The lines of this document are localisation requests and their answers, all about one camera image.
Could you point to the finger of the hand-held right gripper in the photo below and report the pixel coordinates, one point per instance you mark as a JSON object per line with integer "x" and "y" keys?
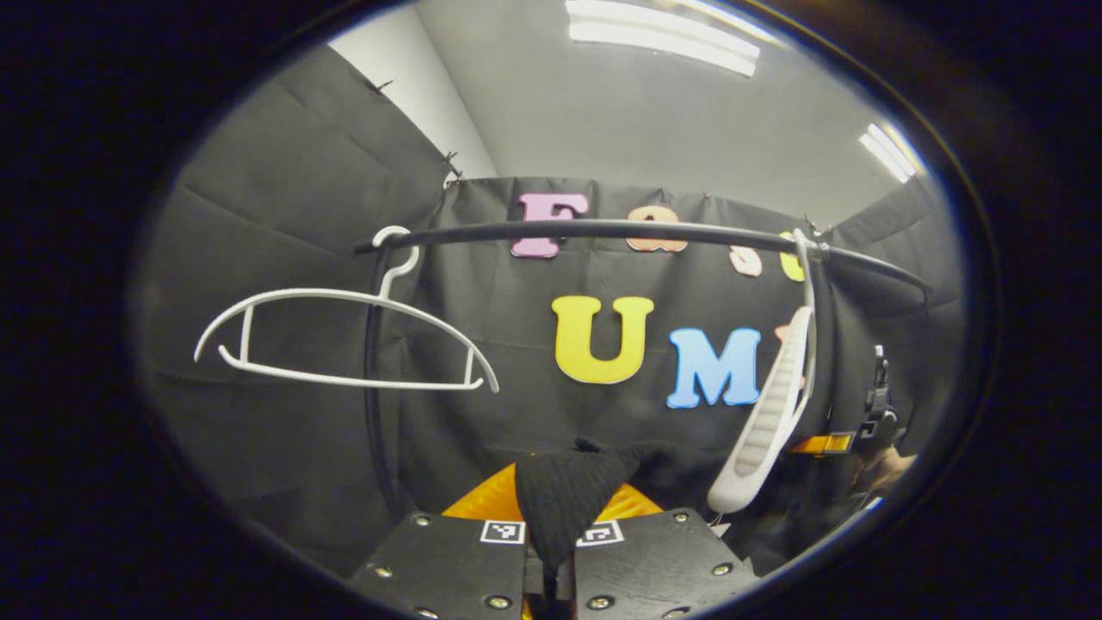
{"x": 826, "y": 443}

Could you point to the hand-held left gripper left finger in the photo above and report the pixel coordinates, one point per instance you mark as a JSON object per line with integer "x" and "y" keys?
{"x": 448, "y": 564}

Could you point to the black backdrop cloth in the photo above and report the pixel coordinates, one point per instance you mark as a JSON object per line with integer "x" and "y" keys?
{"x": 284, "y": 189}

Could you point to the black clothes rack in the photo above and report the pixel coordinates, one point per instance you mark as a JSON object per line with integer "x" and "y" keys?
{"x": 603, "y": 229}

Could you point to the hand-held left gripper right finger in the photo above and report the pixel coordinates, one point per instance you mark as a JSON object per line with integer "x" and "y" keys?
{"x": 654, "y": 560}

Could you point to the large ceiling light panel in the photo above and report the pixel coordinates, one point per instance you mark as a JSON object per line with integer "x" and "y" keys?
{"x": 663, "y": 39}

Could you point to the white plastic hanger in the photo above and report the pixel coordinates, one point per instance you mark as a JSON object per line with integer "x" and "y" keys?
{"x": 327, "y": 293}

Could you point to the white hanger with notched bar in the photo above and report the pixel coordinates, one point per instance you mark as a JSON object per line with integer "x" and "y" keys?
{"x": 766, "y": 422}

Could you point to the black knit jacket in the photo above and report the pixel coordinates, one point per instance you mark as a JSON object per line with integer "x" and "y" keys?
{"x": 560, "y": 491}

